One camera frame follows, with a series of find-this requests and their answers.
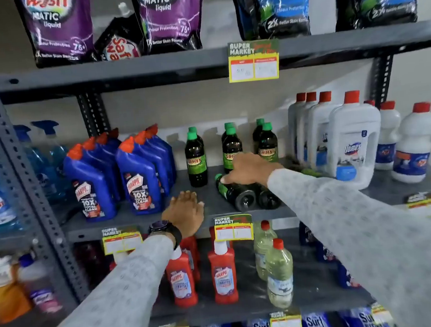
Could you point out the person's left hand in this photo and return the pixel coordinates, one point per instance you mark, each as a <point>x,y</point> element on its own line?
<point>184,213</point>

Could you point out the person's right hand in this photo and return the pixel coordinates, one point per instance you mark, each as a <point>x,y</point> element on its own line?
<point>253,169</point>

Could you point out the row of green bottles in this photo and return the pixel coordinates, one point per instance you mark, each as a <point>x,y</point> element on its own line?
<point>195,159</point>

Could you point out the grey metal shelf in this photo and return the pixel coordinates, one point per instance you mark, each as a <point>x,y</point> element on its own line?
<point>154,67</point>

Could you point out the person's right forearm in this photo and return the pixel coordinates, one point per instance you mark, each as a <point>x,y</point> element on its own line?
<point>357,232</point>

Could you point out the person's left forearm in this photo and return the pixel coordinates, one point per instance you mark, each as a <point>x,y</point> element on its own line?
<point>111,310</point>

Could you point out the clear pale bottle red cap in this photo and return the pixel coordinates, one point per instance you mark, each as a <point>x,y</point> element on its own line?
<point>280,276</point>
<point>262,247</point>

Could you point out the small white bottle red cap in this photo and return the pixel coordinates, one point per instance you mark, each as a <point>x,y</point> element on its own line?
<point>386,135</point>
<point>413,144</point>

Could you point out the orange bottle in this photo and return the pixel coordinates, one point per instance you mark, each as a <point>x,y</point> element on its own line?
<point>7,304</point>

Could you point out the black wristwatch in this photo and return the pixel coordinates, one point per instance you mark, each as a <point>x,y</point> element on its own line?
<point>161,226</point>

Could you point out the large white jug red cap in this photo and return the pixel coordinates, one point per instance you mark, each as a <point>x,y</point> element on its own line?
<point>353,142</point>
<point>293,124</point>
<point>304,123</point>
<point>318,133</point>

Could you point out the group of blue cleaner bottles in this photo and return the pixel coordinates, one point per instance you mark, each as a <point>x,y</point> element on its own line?
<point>89,180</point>
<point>345,276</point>

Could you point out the large yellow green price tag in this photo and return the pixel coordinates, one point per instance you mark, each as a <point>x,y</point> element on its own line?
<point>253,62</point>

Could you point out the purple detergent pouch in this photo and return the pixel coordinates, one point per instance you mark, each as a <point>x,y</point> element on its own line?
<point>169,18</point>
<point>57,28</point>

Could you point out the grey slotted metal rack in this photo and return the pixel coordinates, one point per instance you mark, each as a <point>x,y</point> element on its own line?
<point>4,244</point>

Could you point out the black red detergent pouch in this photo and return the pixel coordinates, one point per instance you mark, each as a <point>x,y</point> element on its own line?
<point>118,42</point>

